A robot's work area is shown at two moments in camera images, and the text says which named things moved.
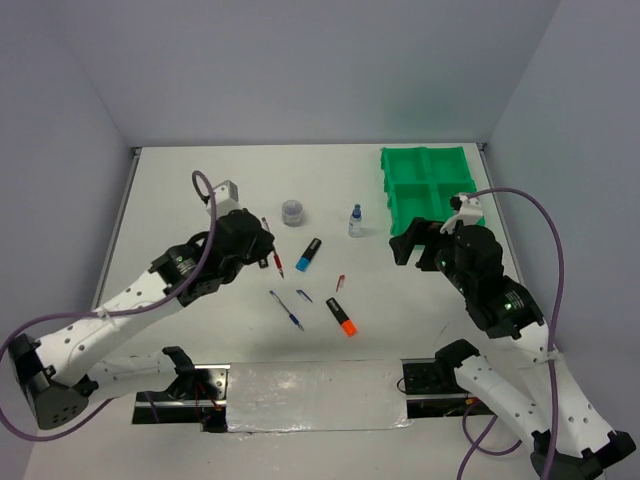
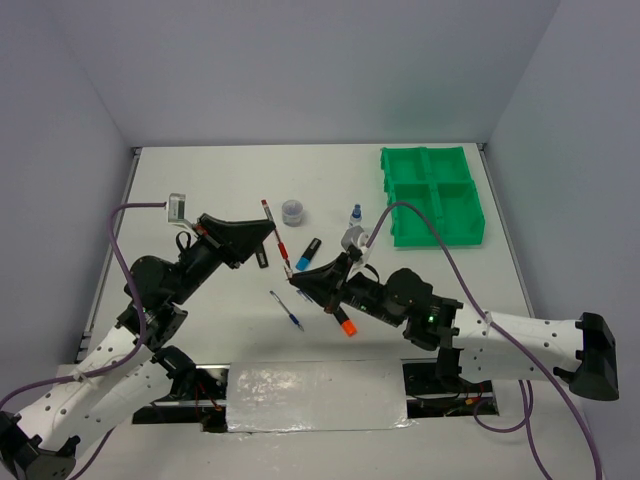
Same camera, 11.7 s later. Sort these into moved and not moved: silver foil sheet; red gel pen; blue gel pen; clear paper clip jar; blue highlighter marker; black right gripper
Moved: black right gripper; red gel pen
Not moved: clear paper clip jar; blue highlighter marker; silver foil sheet; blue gel pen
